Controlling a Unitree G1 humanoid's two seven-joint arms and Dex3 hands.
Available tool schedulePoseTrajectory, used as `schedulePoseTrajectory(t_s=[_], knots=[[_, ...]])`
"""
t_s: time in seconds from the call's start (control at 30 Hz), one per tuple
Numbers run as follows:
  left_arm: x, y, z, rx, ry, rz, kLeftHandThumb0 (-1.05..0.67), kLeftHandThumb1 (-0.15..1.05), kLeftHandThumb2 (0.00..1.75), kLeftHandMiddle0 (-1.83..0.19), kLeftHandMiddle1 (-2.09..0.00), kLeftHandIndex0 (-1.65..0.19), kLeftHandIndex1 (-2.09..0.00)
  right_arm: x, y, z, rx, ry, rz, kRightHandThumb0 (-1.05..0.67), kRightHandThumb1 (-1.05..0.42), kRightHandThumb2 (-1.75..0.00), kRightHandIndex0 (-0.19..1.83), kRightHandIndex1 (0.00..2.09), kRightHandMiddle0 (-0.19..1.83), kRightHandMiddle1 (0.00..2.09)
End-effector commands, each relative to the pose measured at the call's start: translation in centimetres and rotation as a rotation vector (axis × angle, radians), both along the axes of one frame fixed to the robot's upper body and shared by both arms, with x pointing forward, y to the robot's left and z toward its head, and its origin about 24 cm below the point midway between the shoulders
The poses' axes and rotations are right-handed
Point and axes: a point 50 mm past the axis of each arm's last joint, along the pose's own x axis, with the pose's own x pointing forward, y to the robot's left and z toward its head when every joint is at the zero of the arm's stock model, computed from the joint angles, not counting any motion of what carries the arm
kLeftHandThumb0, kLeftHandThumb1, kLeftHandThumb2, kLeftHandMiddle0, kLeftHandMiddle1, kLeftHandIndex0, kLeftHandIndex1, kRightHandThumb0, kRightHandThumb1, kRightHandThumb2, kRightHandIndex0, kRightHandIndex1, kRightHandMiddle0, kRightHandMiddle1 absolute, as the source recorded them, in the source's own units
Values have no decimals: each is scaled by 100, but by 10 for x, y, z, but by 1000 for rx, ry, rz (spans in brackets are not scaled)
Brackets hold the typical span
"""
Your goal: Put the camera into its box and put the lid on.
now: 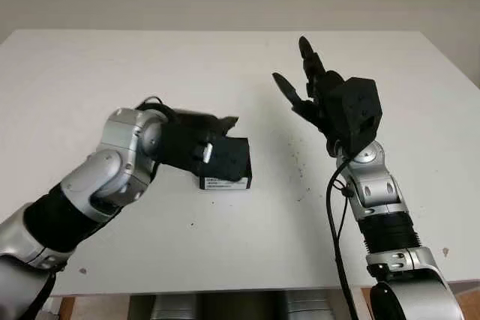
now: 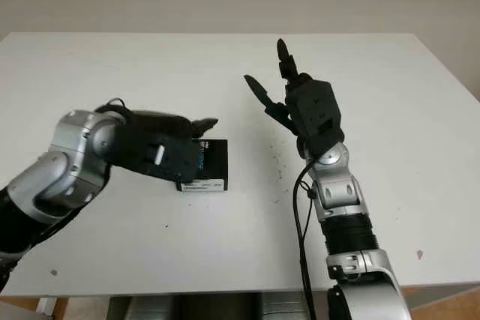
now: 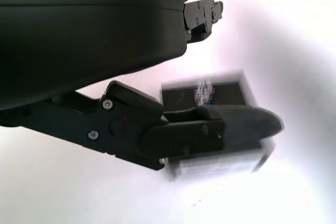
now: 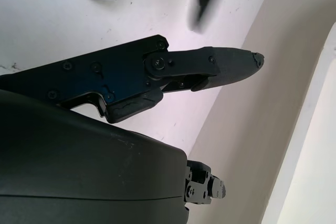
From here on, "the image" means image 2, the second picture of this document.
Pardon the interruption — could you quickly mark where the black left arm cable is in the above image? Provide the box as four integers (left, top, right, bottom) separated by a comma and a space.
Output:
0, 97, 128, 283

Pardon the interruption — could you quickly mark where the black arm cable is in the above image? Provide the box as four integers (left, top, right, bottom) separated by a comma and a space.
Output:
293, 164, 320, 320
0, 97, 128, 283

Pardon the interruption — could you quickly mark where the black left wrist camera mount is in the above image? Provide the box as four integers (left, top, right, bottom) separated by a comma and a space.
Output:
145, 136, 197, 184

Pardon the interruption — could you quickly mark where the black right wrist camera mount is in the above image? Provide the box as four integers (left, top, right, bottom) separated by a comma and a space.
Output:
285, 80, 346, 156

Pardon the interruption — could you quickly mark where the black printed box lid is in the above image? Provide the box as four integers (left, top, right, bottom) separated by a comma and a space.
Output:
175, 139, 229, 193

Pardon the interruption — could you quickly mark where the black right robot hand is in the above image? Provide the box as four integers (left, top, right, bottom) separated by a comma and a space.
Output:
243, 37, 317, 160

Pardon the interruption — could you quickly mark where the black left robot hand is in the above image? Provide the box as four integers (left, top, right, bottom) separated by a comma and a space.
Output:
110, 109, 219, 190

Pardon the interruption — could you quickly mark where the white table leg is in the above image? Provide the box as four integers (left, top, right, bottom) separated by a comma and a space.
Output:
37, 297, 57, 316

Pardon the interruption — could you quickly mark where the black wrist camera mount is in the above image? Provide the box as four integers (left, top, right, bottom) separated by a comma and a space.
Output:
145, 136, 197, 184
285, 80, 346, 156

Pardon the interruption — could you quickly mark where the grey robot lower body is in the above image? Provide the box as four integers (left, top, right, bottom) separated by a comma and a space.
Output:
108, 292, 332, 320

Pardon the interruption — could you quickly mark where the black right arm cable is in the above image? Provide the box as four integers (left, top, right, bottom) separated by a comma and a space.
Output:
293, 164, 320, 320

